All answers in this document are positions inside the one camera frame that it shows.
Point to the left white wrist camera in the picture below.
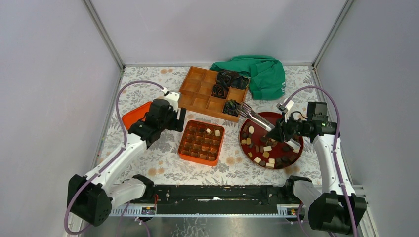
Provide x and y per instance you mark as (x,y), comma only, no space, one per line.
(172,98)

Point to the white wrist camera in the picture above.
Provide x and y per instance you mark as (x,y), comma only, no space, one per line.
(285,108)
(172,98)

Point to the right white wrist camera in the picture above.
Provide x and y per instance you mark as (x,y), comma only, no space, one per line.
(285,108)

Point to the dark rolled fabric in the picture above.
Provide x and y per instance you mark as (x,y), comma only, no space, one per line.
(233,79)
(231,107)
(220,91)

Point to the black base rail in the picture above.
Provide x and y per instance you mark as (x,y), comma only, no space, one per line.
(218,199)

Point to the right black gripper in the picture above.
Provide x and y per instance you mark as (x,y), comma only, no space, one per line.
(276,133)

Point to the dark rolled fabric back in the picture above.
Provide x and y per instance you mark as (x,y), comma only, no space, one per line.
(233,79)

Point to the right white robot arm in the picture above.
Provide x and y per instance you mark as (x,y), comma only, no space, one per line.
(335,209)

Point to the dark rolled fabric front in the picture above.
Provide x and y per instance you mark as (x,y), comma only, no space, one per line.
(231,107)

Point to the red round plate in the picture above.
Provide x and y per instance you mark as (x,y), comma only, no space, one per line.
(266,152)

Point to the green cloth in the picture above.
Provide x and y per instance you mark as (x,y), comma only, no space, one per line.
(266,74)

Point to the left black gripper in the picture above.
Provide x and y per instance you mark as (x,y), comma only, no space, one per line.
(179,123)

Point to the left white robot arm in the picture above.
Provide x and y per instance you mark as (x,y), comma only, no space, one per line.
(92,196)

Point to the dark rolled fabric middle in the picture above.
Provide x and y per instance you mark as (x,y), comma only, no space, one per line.
(220,91)

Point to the orange chocolate box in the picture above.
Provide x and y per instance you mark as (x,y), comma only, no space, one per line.
(199,147)

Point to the wooden compartment organizer tray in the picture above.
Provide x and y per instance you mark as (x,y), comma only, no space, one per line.
(196,94)

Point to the metal serving tongs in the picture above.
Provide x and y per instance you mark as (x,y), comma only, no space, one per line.
(247,111)

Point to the aluminium frame rail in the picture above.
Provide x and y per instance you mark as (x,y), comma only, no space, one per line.
(146,212)

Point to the orange box lid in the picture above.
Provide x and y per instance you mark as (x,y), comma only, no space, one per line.
(135,115)

